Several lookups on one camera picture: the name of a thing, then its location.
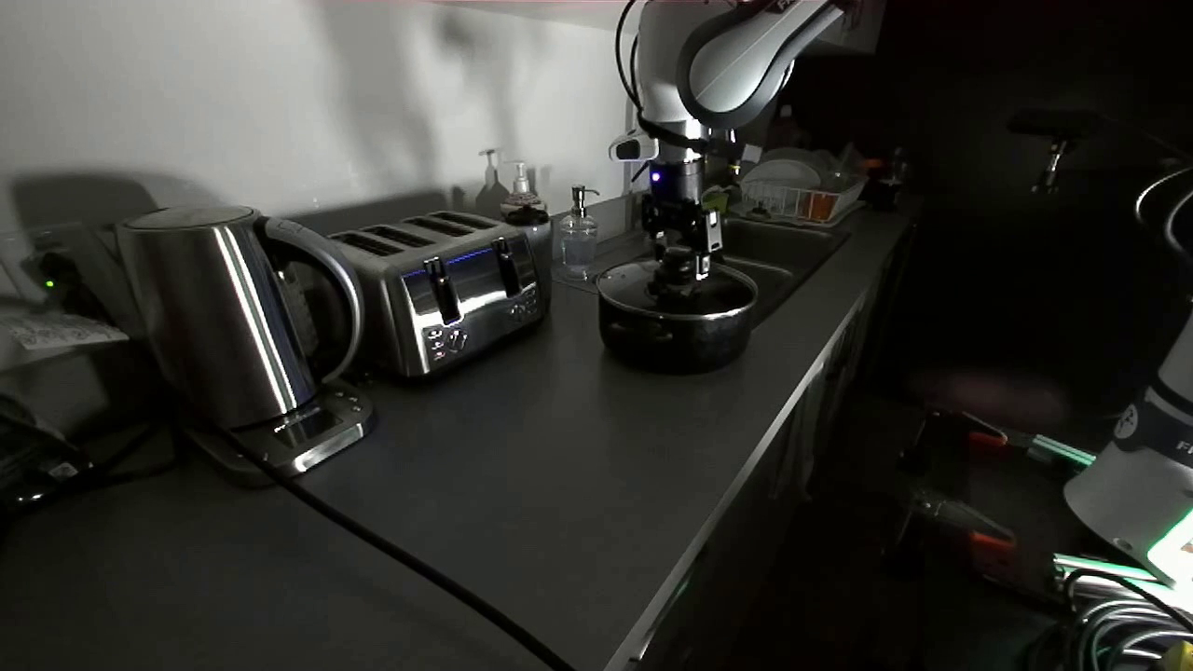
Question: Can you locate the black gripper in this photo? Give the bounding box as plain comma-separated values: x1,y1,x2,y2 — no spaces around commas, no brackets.
637,188,735,286

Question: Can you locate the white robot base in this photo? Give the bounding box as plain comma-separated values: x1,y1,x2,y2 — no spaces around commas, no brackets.
1062,313,1193,570

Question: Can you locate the stainless steel double sink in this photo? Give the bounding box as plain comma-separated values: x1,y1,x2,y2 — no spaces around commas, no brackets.
719,212,869,313

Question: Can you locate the clear soap dispenser bottle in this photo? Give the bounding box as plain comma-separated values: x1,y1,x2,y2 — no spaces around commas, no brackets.
560,184,603,276

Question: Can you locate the dish rack with plates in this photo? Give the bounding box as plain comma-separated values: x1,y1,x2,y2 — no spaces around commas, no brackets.
735,144,873,230

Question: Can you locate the small glass bottle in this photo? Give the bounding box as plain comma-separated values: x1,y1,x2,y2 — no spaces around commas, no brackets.
509,164,552,230

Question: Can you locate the stainless steel four-slot toaster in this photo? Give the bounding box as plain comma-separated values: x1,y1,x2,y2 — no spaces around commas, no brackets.
325,205,554,383

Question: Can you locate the kettle power base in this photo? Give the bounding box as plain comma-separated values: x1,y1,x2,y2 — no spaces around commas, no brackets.
181,380,381,485

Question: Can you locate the stainless steel electric kettle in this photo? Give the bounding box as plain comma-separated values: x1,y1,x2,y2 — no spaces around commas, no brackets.
110,200,367,431

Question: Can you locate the black steel pot with handles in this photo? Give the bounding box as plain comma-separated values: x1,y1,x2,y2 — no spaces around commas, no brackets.
593,257,765,376

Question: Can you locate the clamp with orange handle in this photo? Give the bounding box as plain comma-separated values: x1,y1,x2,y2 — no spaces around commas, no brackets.
910,485,1023,579
914,405,1098,475

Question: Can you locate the black kettle power cord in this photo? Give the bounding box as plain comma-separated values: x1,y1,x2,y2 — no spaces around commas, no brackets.
277,470,578,671

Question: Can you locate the white lit base plate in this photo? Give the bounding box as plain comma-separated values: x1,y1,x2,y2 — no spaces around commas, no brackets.
1048,502,1193,591

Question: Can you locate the white cable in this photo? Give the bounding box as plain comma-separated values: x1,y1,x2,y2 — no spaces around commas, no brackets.
1056,570,1193,671

